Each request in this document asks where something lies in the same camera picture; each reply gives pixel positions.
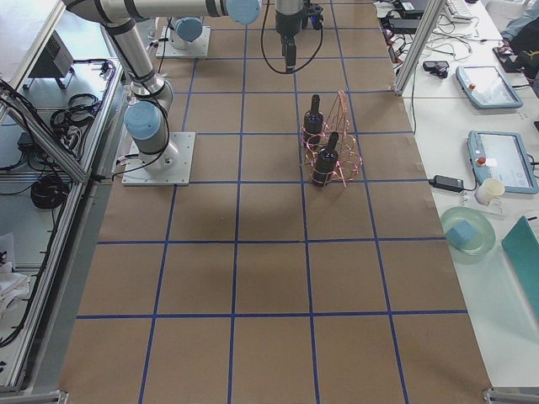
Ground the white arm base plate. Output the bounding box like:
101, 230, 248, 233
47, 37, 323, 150
121, 132, 196, 186
156, 26, 211, 59

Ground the aluminium frame post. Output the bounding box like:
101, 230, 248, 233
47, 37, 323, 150
393, 0, 445, 96

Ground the blue foam cube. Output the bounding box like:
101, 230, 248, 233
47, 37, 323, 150
446, 220, 477, 247

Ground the blue teach pendant near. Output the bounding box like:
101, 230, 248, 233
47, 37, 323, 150
467, 130, 538, 194

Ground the teal board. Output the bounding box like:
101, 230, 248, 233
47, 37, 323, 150
501, 216, 538, 317

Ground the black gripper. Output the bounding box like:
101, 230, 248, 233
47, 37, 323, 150
275, 0, 323, 72

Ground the black power adapter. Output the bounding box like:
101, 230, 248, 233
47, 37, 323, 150
429, 175, 464, 193

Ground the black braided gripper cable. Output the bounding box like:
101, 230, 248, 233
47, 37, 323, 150
260, 0, 325, 76

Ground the dark bottle in basket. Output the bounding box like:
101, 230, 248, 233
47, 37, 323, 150
312, 131, 339, 187
302, 94, 323, 151

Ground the white paper cup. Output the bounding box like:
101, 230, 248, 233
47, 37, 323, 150
474, 178, 505, 205

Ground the dark bottle in basket rear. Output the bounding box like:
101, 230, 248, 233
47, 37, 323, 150
302, 94, 323, 151

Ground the copper wire wine basket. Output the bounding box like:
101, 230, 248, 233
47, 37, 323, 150
302, 90, 362, 188

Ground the blue teach pendant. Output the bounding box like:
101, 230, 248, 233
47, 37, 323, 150
467, 130, 538, 194
456, 66, 523, 109

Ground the blue teach pendant far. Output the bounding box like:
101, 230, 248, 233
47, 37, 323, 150
456, 66, 523, 109

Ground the dark bottle in basket front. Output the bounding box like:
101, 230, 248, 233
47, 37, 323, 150
312, 131, 339, 187

